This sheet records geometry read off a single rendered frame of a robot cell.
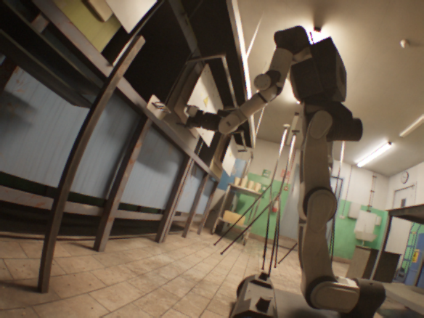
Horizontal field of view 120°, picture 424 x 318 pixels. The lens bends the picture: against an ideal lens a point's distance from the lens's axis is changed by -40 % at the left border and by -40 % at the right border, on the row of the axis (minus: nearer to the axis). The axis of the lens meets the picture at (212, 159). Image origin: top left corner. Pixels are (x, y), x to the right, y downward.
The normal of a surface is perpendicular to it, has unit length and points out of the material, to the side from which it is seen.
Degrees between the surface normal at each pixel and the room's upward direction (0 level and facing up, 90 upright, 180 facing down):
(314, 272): 90
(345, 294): 90
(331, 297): 90
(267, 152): 90
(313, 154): 112
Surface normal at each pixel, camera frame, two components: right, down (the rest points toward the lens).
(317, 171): -0.24, -0.30
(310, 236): -0.35, 0.12
